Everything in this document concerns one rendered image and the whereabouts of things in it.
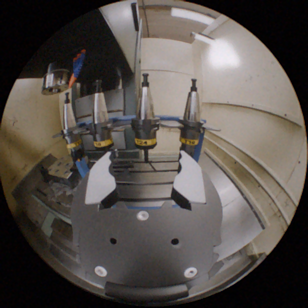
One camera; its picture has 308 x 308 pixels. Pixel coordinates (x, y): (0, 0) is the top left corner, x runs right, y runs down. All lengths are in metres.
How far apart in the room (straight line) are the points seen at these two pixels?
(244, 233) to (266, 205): 0.18
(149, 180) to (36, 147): 1.46
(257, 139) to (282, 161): 0.20
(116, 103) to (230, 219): 1.08
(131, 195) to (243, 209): 0.63
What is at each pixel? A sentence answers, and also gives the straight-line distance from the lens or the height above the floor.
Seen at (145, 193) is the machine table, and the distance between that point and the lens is 0.44.
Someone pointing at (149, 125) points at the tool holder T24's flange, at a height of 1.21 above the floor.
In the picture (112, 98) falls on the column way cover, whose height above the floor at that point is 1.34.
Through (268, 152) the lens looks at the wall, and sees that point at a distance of 0.60.
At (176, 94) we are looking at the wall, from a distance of 1.20.
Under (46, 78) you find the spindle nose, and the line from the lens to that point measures 0.52.
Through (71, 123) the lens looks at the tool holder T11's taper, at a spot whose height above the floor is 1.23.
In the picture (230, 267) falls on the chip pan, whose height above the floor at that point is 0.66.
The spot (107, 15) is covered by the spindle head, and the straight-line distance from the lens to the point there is 0.36.
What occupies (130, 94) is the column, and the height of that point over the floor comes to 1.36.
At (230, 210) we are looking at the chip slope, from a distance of 0.65.
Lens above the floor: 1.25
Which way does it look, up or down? 27 degrees down
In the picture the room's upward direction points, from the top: straight up
